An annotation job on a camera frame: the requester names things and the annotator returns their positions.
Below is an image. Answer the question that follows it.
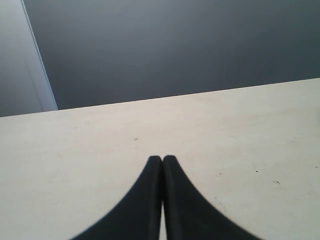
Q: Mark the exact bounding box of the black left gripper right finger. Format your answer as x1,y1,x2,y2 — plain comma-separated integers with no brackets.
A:
162,155,258,240

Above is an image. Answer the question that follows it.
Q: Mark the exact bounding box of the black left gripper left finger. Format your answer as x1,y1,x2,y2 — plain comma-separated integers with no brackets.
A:
74,155,163,240

